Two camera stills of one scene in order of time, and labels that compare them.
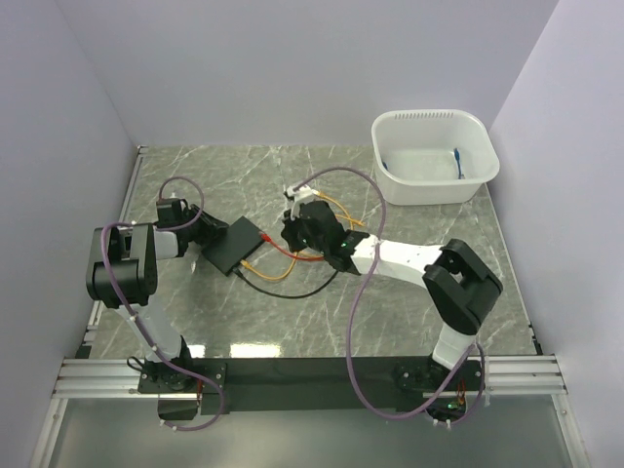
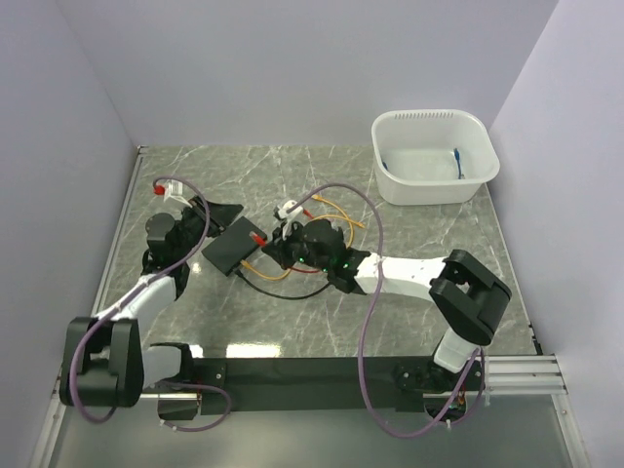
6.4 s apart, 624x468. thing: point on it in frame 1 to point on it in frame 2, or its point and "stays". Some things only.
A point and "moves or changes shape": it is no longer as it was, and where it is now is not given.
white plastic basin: (433, 156) stays
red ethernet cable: (267, 238) moves or changes shape
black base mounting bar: (279, 385) stays
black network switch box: (239, 241) stays
